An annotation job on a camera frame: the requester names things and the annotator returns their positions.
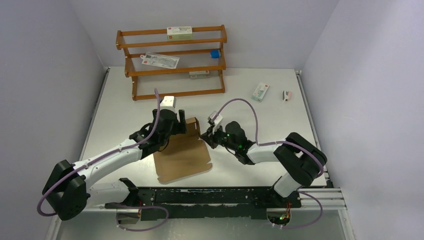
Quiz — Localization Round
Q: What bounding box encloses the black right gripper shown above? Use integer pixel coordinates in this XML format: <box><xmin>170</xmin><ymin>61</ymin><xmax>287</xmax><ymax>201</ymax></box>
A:
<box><xmin>199</xmin><ymin>122</ymin><xmax>238</xmax><ymax>152</ymax></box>

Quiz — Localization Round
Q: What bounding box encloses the brown cardboard box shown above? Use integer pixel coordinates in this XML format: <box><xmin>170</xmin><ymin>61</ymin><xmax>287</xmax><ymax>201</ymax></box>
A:
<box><xmin>153</xmin><ymin>117</ymin><xmax>213</xmax><ymax>184</ymax></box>

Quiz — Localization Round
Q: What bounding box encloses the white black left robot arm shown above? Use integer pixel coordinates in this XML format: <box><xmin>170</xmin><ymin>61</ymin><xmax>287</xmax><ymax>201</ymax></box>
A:
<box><xmin>37</xmin><ymin>109</ymin><xmax>187</xmax><ymax>221</ymax></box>

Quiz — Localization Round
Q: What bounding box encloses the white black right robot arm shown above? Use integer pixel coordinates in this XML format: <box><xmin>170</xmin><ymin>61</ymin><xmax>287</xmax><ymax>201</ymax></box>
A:
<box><xmin>200</xmin><ymin>121</ymin><xmax>328</xmax><ymax>207</ymax></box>

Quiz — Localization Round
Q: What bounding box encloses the small grey box lower shelf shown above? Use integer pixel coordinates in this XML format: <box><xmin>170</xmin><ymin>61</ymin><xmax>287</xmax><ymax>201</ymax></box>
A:
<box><xmin>188</xmin><ymin>70</ymin><xmax>211</xmax><ymax>80</ymax></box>

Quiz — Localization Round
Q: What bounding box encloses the white green box top shelf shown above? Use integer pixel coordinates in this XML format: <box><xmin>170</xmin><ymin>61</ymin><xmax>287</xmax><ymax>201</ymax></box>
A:
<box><xmin>166</xmin><ymin>26</ymin><xmax>193</xmax><ymax>41</ymax></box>

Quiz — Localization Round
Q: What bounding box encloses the orange wooden shelf rack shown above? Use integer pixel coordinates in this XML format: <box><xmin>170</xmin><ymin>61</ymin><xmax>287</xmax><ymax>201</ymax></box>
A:
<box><xmin>115</xmin><ymin>24</ymin><xmax>228</xmax><ymax>101</ymax></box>

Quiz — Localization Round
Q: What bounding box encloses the white teal small carton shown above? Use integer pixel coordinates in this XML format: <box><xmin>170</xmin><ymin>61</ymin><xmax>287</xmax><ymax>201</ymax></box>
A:
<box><xmin>251</xmin><ymin>82</ymin><xmax>269</xmax><ymax>103</ymax></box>

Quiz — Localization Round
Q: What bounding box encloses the clear plastic blister pack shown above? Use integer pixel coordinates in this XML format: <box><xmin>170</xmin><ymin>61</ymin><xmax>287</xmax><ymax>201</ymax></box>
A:
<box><xmin>140</xmin><ymin>52</ymin><xmax>180</xmax><ymax>69</ymax></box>

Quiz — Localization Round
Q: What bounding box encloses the blue white small roll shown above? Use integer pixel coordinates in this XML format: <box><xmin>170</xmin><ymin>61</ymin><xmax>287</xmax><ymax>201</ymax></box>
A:
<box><xmin>210</xmin><ymin>49</ymin><xmax>221</xmax><ymax>59</ymax></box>

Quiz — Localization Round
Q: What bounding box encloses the small pink stapler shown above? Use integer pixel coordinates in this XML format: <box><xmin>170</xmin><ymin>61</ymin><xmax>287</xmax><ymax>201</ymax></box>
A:
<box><xmin>282</xmin><ymin>90</ymin><xmax>292</xmax><ymax>102</ymax></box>

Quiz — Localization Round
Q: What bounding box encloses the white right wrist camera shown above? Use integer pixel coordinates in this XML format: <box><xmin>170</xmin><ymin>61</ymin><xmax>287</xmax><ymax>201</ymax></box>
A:
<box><xmin>207</xmin><ymin>111</ymin><xmax>223</xmax><ymax>133</ymax></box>

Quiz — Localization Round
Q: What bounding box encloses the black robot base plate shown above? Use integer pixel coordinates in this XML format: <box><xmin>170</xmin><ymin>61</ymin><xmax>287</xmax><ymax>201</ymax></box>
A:
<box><xmin>105</xmin><ymin>186</ymin><xmax>302</xmax><ymax>221</ymax></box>

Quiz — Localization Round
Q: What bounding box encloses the aluminium table frame rail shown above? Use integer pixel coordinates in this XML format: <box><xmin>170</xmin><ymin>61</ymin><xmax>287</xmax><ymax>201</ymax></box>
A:
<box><xmin>46</xmin><ymin>187</ymin><xmax>347</xmax><ymax>240</ymax></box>

